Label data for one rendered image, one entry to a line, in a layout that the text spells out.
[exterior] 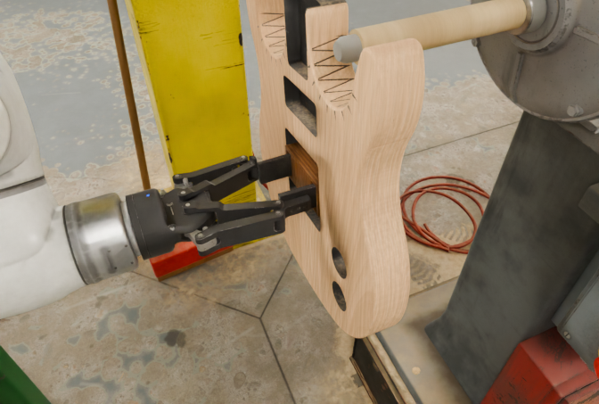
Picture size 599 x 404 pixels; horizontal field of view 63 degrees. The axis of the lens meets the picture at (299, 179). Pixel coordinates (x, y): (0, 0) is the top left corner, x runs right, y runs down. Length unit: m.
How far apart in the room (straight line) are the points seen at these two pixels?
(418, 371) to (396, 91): 1.01
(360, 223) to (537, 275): 0.53
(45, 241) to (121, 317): 1.28
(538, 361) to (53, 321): 1.47
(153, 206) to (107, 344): 1.25
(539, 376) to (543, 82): 0.61
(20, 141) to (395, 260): 0.38
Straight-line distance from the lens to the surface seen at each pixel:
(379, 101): 0.38
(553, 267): 0.92
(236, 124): 1.57
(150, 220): 0.54
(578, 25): 0.55
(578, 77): 0.57
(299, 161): 0.59
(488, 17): 0.52
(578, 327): 0.66
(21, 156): 0.53
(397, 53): 0.39
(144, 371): 1.68
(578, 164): 0.81
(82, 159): 2.43
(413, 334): 1.36
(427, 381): 1.32
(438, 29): 0.48
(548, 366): 1.04
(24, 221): 0.54
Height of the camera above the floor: 1.47
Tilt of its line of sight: 44 degrees down
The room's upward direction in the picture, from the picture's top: straight up
